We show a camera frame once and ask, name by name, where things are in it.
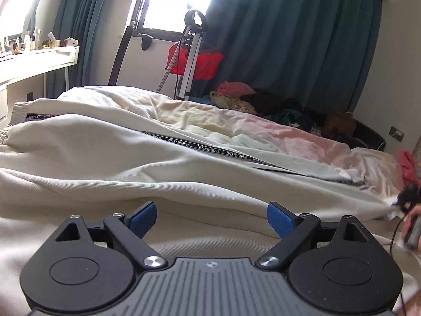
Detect brown paper bag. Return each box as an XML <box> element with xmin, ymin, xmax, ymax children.
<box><xmin>324</xmin><ymin>109</ymin><xmax>357</xmax><ymax>139</ymax></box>

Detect black garment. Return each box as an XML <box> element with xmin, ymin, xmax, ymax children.
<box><xmin>242</xmin><ymin>89</ymin><xmax>305</xmax><ymax>119</ymax></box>

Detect dark framed window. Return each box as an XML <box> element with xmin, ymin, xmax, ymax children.
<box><xmin>132</xmin><ymin>0</ymin><xmax>224</xmax><ymax>38</ymax></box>

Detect pink garment on bed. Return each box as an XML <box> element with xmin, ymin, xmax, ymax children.
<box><xmin>397</xmin><ymin>149</ymin><xmax>421</xmax><ymax>188</ymax></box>

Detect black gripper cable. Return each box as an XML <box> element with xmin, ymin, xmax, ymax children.
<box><xmin>391</xmin><ymin>212</ymin><xmax>408</xmax><ymax>316</ymax></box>

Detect row of cosmetic bottles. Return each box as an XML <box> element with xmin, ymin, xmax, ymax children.
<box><xmin>3</xmin><ymin>28</ymin><xmax>43</xmax><ymax>53</ymax></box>

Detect person's right hand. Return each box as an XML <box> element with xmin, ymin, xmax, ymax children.
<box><xmin>402</xmin><ymin>203</ymin><xmax>421</xmax><ymax>239</ymax></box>

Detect metal wall socket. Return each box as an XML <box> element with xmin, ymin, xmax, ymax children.
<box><xmin>389</xmin><ymin>126</ymin><xmax>406</xmax><ymax>143</ymax></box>

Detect red hanging garment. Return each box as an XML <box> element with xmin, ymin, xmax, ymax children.
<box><xmin>168</xmin><ymin>41</ymin><xmax>222</xmax><ymax>80</ymax></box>

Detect white printed garment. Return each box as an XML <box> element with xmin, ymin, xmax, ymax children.
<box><xmin>307</xmin><ymin>123</ymin><xmax>329</xmax><ymax>137</ymax></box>

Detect pink and white bed sheet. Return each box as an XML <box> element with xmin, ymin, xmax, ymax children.
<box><xmin>57</xmin><ymin>86</ymin><xmax>421</xmax><ymax>201</ymax></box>

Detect curved table mirror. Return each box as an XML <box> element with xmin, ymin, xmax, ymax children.
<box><xmin>0</xmin><ymin>0</ymin><xmax>42</xmax><ymax>45</ymax></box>

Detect narrow blue curtain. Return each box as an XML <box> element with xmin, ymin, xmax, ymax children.
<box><xmin>46</xmin><ymin>0</ymin><xmax>148</xmax><ymax>99</ymax></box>

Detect cream sweatpants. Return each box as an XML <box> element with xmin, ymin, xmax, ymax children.
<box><xmin>0</xmin><ymin>100</ymin><xmax>421</xmax><ymax>316</ymax></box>

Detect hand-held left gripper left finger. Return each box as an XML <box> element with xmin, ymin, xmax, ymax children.
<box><xmin>53</xmin><ymin>201</ymin><xmax>167</xmax><ymax>270</ymax></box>

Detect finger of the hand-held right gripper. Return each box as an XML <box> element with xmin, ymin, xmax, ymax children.
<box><xmin>393</xmin><ymin>184</ymin><xmax>421</xmax><ymax>213</ymax></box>

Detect pink garment in clothes pile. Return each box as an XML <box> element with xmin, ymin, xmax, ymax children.
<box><xmin>215</xmin><ymin>81</ymin><xmax>257</xmax><ymax>97</ymax></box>

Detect tan patterned garment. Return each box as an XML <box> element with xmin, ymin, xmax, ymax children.
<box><xmin>210</xmin><ymin>90</ymin><xmax>260</xmax><ymax>114</ymax></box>

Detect wide blue curtain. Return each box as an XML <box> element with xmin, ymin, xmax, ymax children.
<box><xmin>194</xmin><ymin>0</ymin><xmax>384</xmax><ymax>119</ymax></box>

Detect white dressing table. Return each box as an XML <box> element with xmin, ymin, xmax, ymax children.
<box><xmin>0</xmin><ymin>45</ymin><xmax>80</xmax><ymax>129</ymax></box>

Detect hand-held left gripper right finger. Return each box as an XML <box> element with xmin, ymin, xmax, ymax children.
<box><xmin>257</xmin><ymin>201</ymin><xmax>373</xmax><ymax>270</ymax></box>

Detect green garment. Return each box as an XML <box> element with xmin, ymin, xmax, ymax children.
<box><xmin>263</xmin><ymin>107</ymin><xmax>305</xmax><ymax>127</ymax></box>

